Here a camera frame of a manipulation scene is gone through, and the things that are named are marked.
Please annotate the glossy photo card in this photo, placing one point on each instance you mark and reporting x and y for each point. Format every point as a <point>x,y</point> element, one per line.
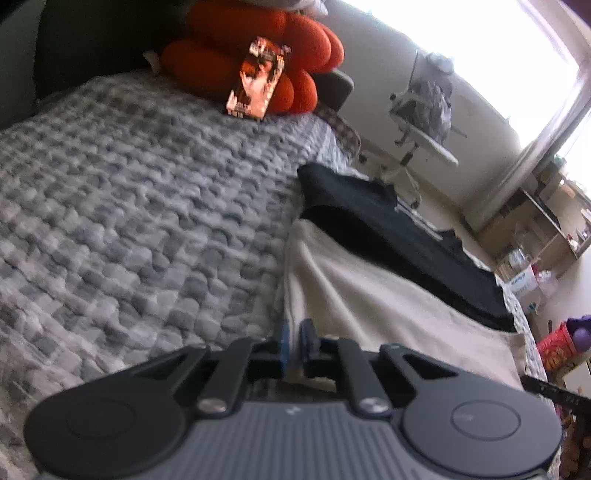
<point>258,78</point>

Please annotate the pale curtain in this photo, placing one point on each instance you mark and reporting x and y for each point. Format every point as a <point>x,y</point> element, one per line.
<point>531,157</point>

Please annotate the orange plush cushion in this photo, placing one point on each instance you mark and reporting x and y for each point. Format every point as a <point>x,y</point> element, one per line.
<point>207,64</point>

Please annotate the white printed cardboard box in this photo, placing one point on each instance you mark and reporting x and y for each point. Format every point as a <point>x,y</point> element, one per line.
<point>521,288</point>

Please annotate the wooden shelf unit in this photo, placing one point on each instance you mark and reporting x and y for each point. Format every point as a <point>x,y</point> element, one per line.
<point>531,230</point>

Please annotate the grey bag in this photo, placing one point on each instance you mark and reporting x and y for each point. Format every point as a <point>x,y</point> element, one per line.
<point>431,110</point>

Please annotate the white wooden cabinet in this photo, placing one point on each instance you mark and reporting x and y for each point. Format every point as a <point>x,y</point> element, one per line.
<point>579,376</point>

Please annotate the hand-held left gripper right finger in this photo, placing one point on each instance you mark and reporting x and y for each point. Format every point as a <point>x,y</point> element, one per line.
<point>308,346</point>

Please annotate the white office chair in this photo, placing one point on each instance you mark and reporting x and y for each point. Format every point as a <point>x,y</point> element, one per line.
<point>429,147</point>

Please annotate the grey white knitted blanket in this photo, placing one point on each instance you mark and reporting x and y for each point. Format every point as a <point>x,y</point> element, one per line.
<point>138,207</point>

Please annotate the cream and black t-shirt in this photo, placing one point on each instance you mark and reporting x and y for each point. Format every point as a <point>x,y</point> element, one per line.
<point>369,295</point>

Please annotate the white pillow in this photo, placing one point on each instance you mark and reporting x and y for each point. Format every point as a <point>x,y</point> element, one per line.
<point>304,5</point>

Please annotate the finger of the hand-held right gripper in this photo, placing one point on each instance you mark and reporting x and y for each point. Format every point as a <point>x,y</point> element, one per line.
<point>538,385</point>

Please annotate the grey checked cloth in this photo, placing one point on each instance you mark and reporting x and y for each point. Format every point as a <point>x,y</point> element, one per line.
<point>344,134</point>

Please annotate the red basket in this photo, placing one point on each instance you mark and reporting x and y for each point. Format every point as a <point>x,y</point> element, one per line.
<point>556,348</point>

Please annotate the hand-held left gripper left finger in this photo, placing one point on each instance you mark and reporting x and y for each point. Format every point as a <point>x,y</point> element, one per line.
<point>284,346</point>

